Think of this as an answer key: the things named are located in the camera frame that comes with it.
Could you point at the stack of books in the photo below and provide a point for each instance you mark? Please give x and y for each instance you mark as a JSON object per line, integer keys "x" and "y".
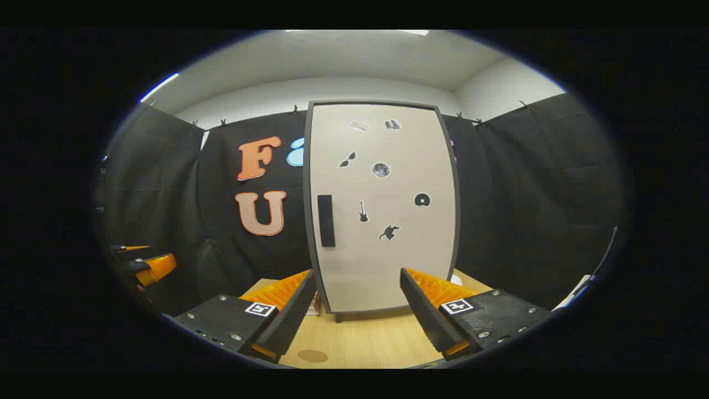
{"x": 314, "y": 305}

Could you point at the brown round coaster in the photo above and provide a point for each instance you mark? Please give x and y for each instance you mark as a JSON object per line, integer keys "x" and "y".
{"x": 313, "y": 356}

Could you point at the black backdrop cloth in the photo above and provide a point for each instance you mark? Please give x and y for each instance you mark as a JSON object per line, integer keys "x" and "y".
{"x": 526, "y": 194}

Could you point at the ceiling light strip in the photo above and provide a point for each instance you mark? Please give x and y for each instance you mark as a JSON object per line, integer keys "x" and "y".
{"x": 159, "y": 86}

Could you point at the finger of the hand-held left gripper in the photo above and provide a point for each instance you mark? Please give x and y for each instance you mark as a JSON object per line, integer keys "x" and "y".
{"x": 133, "y": 250}
{"x": 159, "y": 266}

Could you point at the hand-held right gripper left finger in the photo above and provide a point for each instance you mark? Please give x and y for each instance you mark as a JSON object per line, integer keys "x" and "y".
{"x": 291, "y": 321}

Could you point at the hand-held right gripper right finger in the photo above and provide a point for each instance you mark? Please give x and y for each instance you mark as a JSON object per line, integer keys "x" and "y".
{"x": 424, "y": 316}

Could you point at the grey cabinet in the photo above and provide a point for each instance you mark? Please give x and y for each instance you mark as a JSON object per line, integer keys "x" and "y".
{"x": 306, "y": 183}

